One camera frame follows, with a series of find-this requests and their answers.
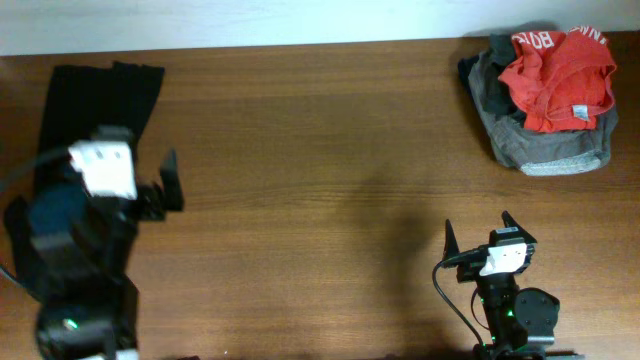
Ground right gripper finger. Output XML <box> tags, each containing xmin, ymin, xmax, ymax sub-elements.
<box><xmin>441</xmin><ymin>219</ymin><xmax>488</xmax><ymax>268</ymax></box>
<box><xmin>501</xmin><ymin>211</ymin><xmax>537</xmax><ymax>247</ymax></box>

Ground red t-shirt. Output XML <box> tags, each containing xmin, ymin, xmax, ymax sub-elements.
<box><xmin>499</xmin><ymin>25</ymin><xmax>617</xmax><ymax>133</ymax></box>

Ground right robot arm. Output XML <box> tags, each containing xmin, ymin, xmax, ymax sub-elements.
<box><xmin>432</xmin><ymin>211</ymin><xmax>584</xmax><ymax>360</ymax></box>

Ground black folded shirt white letters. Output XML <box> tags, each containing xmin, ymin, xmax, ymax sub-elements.
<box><xmin>481</xmin><ymin>34</ymin><xmax>526</xmax><ymax>123</ymax></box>

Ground black garment on left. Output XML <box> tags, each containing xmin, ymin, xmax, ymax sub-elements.
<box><xmin>4</xmin><ymin>61</ymin><xmax>165</xmax><ymax>300</ymax></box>

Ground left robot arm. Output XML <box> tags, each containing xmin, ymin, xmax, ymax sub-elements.
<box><xmin>28</xmin><ymin>127</ymin><xmax>185</xmax><ymax>360</ymax></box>

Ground grey folded garment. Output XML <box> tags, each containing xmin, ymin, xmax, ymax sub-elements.
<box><xmin>467</xmin><ymin>51</ymin><xmax>619</xmax><ymax>176</ymax></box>

